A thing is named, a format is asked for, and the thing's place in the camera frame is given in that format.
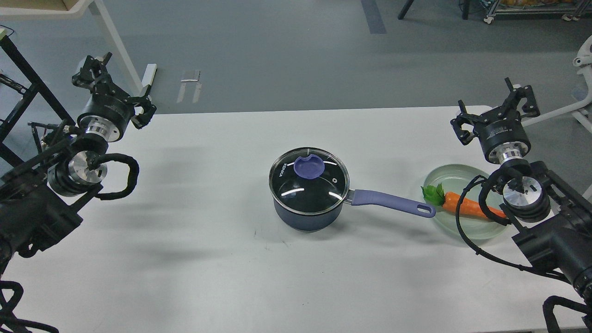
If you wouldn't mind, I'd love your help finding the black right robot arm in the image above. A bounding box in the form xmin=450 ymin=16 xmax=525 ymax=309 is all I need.
xmin=450 ymin=78 xmax=592 ymax=333

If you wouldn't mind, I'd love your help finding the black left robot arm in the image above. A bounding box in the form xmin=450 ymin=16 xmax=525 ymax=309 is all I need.
xmin=0 ymin=53 xmax=156 ymax=272

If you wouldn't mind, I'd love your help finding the glass lid with purple knob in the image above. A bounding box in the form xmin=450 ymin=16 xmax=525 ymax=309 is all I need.
xmin=268 ymin=147 xmax=350 ymax=216

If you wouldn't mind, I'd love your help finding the white stand frame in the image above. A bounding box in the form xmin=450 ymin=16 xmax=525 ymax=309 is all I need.
xmin=522 ymin=36 xmax=592 ymax=133

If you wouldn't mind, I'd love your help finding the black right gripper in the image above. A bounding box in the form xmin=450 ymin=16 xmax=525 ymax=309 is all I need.
xmin=450 ymin=77 xmax=541 ymax=164

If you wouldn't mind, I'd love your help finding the blue saucepan with purple handle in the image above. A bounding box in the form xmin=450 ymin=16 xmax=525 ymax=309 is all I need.
xmin=270 ymin=148 xmax=437 ymax=232

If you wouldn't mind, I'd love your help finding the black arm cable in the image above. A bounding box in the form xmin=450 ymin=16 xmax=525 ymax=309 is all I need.
xmin=89 ymin=153 xmax=140 ymax=201
xmin=455 ymin=169 xmax=574 ymax=284

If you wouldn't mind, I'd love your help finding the white table frame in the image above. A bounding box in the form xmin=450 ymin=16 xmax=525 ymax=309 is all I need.
xmin=1 ymin=0 xmax=157 ymax=116

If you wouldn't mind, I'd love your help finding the metal trolley base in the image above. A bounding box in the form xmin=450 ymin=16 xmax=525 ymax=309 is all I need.
xmin=483 ymin=0 xmax=591 ymax=25

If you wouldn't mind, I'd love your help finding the pale green plate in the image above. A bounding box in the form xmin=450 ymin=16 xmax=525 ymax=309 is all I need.
xmin=421 ymin=164 xmax=506 ymax=242

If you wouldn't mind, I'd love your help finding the black metal rack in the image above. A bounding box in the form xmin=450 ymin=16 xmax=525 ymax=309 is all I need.
xmin=0 ymin=28 xmax=75 ymax=167

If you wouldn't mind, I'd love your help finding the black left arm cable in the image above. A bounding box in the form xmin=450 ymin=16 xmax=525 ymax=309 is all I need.
xmin=89 ymin=153 xmax=140 ymax=201

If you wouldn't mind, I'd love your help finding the orange toy carrot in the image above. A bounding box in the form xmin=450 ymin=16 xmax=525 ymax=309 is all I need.
xmin=421 ymin=183 xmax=492 ymax=221

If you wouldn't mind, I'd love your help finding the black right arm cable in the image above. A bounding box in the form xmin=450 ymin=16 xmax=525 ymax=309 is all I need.
xmin=455 ymin=169 xmax=574 ymax=284

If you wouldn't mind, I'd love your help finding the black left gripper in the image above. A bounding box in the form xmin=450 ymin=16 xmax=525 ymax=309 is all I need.
xmin=72 ymin=51 xmax=157 ymax=142

